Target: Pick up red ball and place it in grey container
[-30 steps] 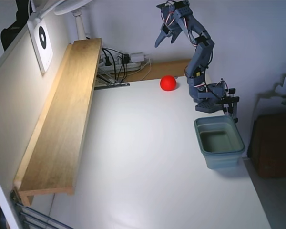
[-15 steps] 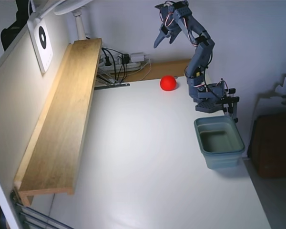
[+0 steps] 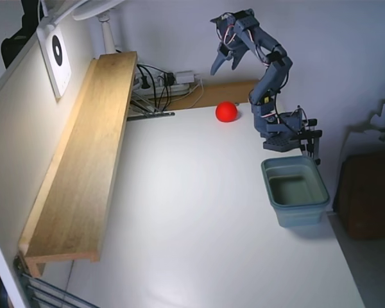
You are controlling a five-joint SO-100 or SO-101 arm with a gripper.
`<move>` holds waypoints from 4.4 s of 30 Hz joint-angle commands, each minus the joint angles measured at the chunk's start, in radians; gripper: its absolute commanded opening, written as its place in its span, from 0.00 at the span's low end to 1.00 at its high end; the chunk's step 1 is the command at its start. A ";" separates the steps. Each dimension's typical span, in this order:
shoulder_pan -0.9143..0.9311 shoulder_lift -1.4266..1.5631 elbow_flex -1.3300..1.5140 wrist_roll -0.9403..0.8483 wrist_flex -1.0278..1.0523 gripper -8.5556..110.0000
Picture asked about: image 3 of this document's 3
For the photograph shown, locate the blue-grey gripper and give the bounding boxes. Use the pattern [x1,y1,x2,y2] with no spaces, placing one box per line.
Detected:
[210,12,252,76]

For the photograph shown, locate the red ball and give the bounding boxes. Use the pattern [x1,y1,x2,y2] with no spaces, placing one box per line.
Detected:
[215,101,239,123]

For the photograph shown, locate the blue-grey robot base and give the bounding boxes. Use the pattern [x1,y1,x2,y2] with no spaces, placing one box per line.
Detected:
[262,108,309,152]

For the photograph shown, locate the grey plastic container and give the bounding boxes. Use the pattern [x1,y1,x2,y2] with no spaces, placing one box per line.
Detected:
[261,156,330,229]

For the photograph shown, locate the wooden back board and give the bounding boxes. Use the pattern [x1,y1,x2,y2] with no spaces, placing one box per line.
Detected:
[169,80,261,112]

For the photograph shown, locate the white power adapter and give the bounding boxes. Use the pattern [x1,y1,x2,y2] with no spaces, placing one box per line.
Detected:
[175,71,196,83]

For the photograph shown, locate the white power strip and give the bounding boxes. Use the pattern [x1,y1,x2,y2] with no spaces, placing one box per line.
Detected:
[133,81,193,97]

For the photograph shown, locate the black table clamp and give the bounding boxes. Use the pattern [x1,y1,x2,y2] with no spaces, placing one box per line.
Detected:
[300,118,323,166]

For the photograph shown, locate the white desk lamp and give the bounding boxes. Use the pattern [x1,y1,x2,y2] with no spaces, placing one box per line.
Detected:
[40,0,126,54]

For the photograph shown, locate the white device with black circle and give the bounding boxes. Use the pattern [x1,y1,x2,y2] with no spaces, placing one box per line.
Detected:
[37,24,73,99]

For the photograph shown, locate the long wooden shelf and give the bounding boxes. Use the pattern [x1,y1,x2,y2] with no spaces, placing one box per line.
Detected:
[18,51,139,278]

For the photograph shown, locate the dark wooden cabinet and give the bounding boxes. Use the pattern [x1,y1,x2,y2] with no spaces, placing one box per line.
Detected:
[335,153,385,240]

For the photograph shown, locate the white desk back panel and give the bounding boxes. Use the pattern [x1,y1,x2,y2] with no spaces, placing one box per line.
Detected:
[0,19,99,308]

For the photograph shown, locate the white thin cable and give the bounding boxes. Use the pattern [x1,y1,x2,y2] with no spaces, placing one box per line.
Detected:
[188,75,206,108]

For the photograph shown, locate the black power cable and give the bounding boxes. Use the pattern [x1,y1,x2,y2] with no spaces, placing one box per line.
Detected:
[136,64,175,112]

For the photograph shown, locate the metal shelf bracket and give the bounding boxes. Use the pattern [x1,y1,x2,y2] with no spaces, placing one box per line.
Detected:
[126,99,176,122]

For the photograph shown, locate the grey metal frame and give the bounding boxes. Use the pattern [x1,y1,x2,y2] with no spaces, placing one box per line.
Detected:
[19,272,97,308]

